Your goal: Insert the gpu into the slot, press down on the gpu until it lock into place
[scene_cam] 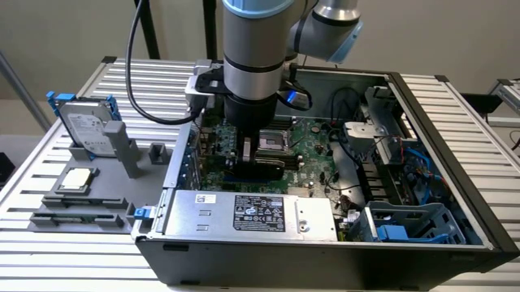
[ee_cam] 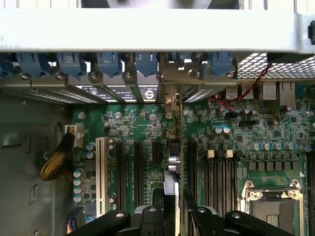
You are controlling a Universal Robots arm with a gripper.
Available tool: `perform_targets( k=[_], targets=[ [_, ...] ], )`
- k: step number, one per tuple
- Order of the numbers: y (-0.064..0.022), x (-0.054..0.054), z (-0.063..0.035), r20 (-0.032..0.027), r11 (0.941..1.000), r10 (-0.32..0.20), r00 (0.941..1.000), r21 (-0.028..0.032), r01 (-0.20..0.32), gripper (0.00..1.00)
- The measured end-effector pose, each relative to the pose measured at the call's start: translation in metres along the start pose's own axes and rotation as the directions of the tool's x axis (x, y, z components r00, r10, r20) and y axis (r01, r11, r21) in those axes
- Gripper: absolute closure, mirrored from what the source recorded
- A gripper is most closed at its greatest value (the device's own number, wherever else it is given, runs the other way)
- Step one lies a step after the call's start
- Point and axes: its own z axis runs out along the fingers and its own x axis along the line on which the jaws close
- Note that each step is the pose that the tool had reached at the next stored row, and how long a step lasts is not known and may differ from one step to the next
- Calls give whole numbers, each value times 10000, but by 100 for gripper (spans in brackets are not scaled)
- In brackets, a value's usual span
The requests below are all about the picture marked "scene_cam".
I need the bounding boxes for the silver CPU chip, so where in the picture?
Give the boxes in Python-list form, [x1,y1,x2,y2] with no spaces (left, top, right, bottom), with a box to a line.
[59,168,92,192]

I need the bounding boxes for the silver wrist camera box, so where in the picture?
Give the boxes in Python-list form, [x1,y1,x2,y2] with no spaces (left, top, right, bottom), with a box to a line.
[185,58,229,99]

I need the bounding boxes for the silver metal drive cage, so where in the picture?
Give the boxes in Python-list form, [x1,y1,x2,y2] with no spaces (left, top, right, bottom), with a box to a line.
[340,86,420,167]

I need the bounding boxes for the small silver chipset heatsink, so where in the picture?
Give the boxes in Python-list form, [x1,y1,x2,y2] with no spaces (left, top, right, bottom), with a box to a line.
[287,186,313,198]

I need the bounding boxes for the grey disk bay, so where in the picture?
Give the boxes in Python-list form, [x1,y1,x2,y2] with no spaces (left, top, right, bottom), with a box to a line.
[352,200,467,245]

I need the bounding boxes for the black stand post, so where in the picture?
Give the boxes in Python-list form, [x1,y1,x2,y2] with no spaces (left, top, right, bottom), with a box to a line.
[202,0,219,60]
[139,0,162,60]

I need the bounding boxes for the grey metal pole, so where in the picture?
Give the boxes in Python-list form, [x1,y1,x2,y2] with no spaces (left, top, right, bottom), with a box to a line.
[0,50,51,133]

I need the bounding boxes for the blue disk caddy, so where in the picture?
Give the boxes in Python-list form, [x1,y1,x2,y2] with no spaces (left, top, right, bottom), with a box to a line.
[46,91,123,159]

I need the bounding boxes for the blue case latch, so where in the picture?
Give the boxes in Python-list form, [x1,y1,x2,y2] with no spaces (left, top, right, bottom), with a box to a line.
[132,206,156,220]

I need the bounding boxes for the black internal wire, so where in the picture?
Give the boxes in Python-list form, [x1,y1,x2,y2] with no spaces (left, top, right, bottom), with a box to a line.
[329,87,366,144]

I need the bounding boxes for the black box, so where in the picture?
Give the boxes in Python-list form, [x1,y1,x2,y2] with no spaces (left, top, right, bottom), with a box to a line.
[0,151,16,184]

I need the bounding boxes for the blue data wire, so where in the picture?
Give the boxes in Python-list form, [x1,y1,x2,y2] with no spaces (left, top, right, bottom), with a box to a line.
[401,145,453,201]

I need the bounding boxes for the silver hard disk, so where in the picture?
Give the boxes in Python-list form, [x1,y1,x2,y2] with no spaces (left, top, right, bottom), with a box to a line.
[56,101,119,159]

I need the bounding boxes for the green motherboard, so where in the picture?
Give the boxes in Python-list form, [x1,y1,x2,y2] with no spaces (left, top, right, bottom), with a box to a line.
[198,115,346,201]

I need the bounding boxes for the silver power supply unit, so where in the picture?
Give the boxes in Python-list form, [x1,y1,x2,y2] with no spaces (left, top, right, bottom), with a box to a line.
[163,189,341,243]

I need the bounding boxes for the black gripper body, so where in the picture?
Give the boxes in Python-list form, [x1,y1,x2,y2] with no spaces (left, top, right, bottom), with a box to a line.
[223,93,279,140]

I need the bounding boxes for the black open PC case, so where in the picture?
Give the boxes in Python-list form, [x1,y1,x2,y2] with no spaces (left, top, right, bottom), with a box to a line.
[134,68,520,287]

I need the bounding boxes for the grey parts rack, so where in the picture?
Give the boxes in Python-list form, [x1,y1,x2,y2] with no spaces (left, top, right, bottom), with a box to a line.
[29,121,177,235]

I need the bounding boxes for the CPU socket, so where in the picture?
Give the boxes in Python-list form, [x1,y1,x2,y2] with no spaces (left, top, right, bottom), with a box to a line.
[258,128,293,152]

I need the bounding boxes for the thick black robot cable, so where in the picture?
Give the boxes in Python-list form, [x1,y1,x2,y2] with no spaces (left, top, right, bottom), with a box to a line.
[126,0,205,126]

